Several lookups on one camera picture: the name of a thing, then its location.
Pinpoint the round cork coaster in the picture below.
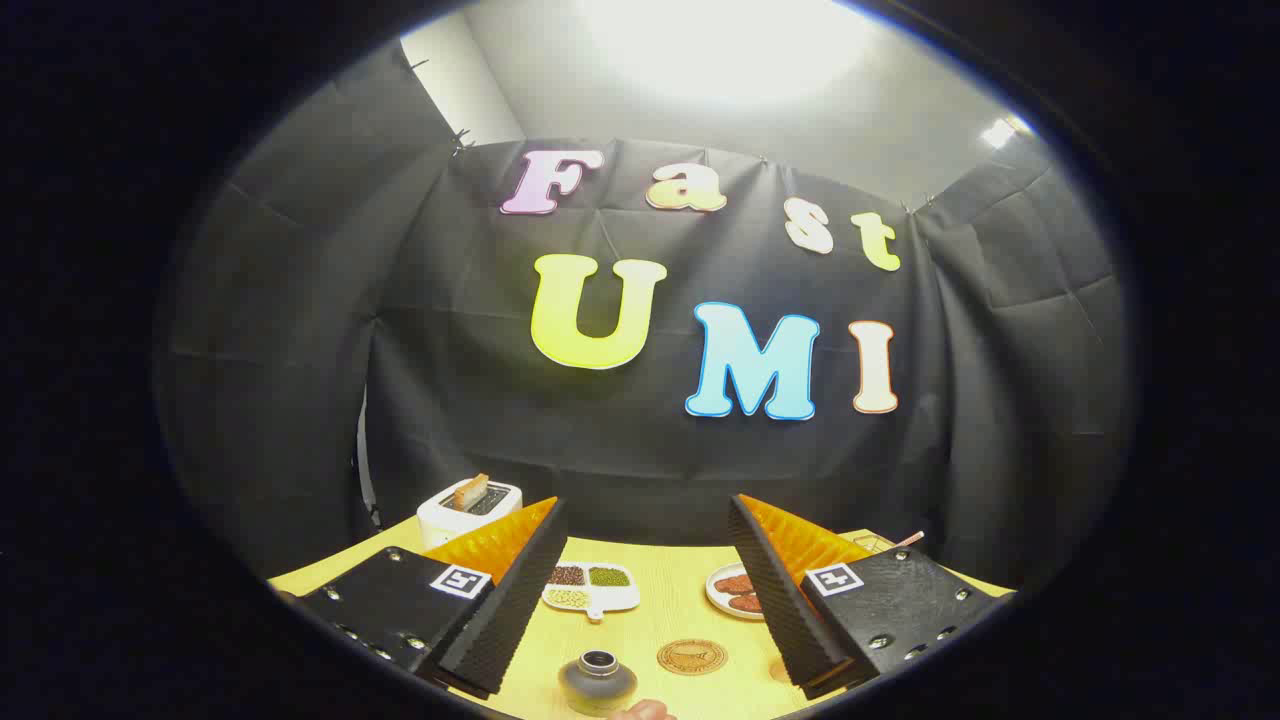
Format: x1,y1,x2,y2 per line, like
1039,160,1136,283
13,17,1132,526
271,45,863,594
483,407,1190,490
657,638,729,677

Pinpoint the white round plate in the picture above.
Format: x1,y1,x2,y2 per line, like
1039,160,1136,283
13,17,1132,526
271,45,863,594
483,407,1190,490
705,562,769,622

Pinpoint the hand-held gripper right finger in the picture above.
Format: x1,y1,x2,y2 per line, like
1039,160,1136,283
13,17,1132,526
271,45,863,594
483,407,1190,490
728,493,1011,701

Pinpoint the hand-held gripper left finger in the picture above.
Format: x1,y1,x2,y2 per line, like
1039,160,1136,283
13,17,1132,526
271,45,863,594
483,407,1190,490
298,497,569,701

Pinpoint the silver green juice bottle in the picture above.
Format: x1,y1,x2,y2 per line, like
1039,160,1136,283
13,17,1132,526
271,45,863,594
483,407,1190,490
558,649,639,717

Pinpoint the black backdrop cloth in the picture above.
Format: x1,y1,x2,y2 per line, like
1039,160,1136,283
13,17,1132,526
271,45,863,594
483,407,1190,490
155,40,1136,591

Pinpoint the white divided dish of beans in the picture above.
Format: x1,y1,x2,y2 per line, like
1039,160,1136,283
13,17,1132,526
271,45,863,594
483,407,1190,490
541,562,642,623

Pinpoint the white toaster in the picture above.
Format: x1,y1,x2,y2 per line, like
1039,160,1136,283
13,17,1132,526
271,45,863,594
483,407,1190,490
416,478,524,551

